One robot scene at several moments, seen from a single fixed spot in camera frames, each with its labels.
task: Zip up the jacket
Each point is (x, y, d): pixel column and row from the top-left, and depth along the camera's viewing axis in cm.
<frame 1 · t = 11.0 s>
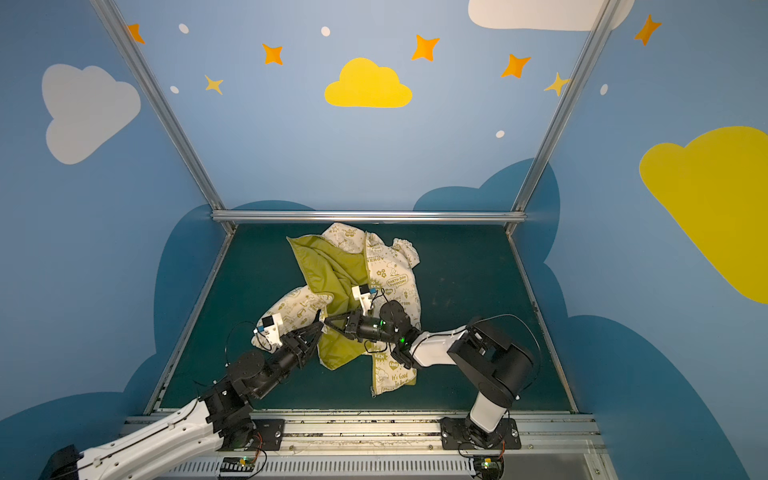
left hand: (322, 324, 72), fingers closed
right hand: (325, 322, 74), fingers closed
white green printed jacket: (342, 257, 109), point 4 cm above the table

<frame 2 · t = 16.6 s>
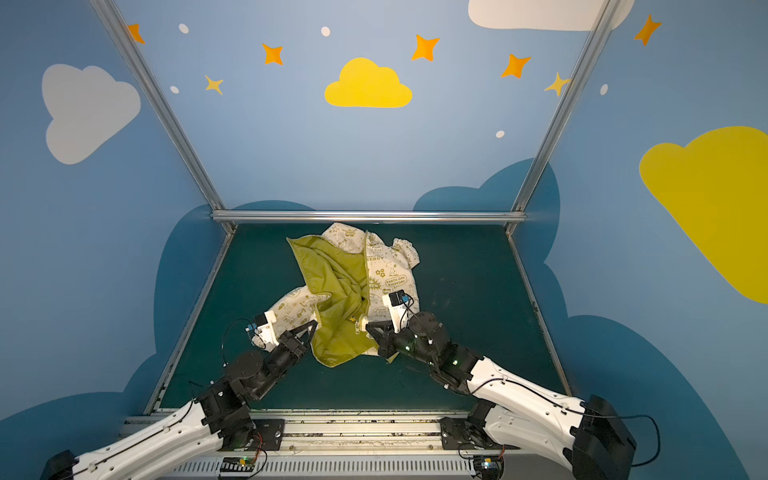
left hand: (316, 322, 73), fingers closed
right hand: (368, 324, 73), fingers closed
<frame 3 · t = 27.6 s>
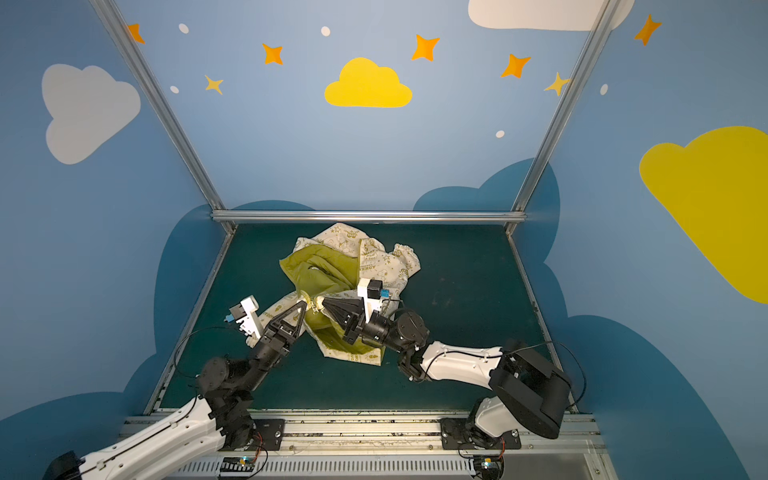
left hand: (302, 305, 62), fingers closed
right hand: (327, 300, 64), fingers closed
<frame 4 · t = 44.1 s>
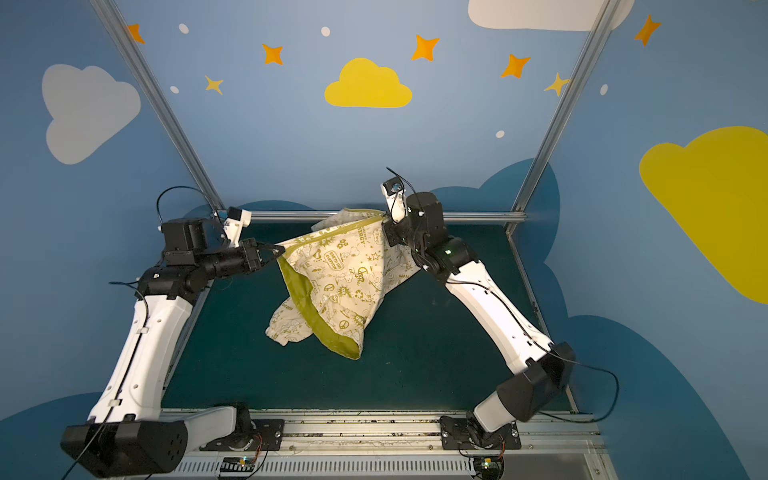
left hand: (279, 249, 70), fingers closed
right hand: (395, 206, 73), fingers closed
white green printed jacket: (337, 274, 84), point 21 cm above the table

